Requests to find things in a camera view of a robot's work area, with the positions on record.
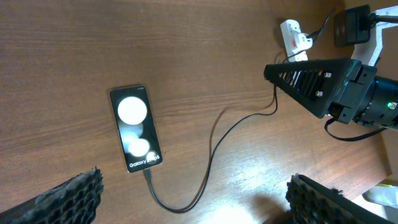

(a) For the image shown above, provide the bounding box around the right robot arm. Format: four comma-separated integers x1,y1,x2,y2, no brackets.
264,58,397,129

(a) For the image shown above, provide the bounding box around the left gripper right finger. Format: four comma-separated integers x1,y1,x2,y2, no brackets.
285,174,390,224

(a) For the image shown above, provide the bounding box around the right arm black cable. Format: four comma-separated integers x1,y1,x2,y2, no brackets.
323,117,388,142

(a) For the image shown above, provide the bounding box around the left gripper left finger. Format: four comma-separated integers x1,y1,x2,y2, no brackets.
1,168,104,224

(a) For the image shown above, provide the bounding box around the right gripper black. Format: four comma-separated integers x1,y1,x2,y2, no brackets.
264,58,377,124

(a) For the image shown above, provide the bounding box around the white USB charger adapter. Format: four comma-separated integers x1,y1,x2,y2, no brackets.
291,32,313,54

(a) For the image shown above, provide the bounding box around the black smartphone with white circles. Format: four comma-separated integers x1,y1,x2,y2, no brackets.
109,85,163,173

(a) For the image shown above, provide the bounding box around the white power strip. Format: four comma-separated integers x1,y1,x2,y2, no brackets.
280,19,313,62

